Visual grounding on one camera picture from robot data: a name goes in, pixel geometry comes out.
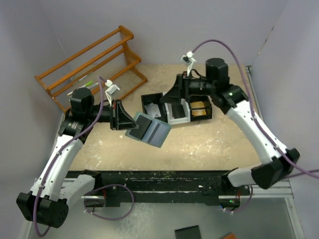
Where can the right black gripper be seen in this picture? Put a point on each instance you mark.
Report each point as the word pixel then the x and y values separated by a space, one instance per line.
pixel 181 86

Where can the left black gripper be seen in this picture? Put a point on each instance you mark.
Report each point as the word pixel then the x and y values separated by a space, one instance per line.
pixel 119 118

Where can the black card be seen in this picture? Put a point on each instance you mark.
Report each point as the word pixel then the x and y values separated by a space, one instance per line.
pixel 144 123
pixel 177 111

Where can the mint green card holder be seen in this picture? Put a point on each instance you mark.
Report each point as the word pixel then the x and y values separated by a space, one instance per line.
pixel 135 118

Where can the grey magnetic stripe card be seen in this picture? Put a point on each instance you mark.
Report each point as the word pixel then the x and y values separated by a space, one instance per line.
pixel 157 133

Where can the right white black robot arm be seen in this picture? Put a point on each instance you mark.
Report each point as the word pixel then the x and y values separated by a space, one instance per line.
pixel 276 159

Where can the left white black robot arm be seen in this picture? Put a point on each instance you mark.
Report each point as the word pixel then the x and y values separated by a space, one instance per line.
pixel 48 202

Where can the black card in white bin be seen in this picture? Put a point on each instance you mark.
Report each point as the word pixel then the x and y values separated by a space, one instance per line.
pixel 177 111

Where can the gold credit card in bin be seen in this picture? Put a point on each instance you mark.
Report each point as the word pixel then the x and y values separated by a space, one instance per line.
pixel 198 109

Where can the silver VIP card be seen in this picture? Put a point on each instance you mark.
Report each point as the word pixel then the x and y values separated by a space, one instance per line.
pixel 153 110

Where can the black bin with gold card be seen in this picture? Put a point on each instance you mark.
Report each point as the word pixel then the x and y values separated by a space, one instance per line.
pixel 208 107

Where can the white plastic bin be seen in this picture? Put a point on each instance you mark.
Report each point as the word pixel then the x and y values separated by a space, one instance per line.
pixel 170 118

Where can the pens on rack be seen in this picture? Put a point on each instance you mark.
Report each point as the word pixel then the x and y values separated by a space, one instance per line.
pixel 88 85

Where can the orange wooden rack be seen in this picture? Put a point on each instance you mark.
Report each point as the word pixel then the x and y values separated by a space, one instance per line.
pixel 67 81

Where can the black square plate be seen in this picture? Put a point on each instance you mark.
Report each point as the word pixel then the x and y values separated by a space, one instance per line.
pixel 192 232

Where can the orange brown object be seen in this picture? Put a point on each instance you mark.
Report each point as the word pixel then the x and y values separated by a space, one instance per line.
pixel 229 236

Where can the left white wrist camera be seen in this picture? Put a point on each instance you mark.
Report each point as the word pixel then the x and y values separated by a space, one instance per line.
pixel 111 90

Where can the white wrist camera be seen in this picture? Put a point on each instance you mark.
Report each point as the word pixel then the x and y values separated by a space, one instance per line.
pixel 188 60
pixel 111 90

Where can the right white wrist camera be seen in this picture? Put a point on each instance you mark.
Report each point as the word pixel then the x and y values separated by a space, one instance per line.
pixel 188 60

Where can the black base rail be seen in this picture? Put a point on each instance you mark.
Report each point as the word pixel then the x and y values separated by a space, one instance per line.
pixel 204 187

